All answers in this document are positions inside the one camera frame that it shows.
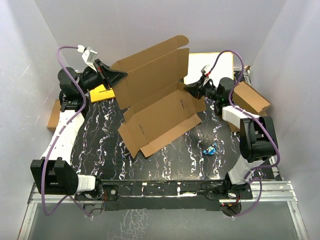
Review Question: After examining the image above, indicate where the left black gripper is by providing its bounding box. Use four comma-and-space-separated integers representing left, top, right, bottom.
78, 59, 128, 96

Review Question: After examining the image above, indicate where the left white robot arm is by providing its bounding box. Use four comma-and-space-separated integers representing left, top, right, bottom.
30, 59, 128, 200

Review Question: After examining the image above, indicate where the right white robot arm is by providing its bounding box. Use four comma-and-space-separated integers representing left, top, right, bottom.
184, 74, 280, 199

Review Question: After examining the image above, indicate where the blue toy car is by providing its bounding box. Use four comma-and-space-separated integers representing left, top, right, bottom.
203, 143, 218, 156

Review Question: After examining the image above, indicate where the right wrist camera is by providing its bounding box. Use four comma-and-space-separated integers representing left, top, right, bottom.
201, 64, 211, 77

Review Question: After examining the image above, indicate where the white board yellow frame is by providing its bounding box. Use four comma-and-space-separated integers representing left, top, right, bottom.
183, 52, 234, 87

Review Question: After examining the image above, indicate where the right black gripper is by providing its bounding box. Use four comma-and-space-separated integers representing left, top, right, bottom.
184, 76, 222, 102

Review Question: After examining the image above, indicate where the purple cable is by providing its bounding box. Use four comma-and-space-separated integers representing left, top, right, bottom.
41, 44, 93, 218
207, 50, 281, 218

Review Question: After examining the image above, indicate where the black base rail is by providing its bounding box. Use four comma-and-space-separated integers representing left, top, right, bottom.
75, 180, 253, 211

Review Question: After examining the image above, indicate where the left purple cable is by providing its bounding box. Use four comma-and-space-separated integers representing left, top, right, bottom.
41, 44, 93, 218

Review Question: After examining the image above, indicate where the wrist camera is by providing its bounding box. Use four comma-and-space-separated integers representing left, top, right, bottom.
77, 45, 98, 66
201, 64, 211, 77

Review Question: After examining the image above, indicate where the yellow pad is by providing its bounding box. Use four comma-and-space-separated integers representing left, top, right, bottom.
89, 84, 115, 103

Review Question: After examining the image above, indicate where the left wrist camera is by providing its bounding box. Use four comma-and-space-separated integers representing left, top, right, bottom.
77, 45, 98, 66

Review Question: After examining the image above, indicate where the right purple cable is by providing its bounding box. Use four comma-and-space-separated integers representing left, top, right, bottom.
207, 50, 281, 218

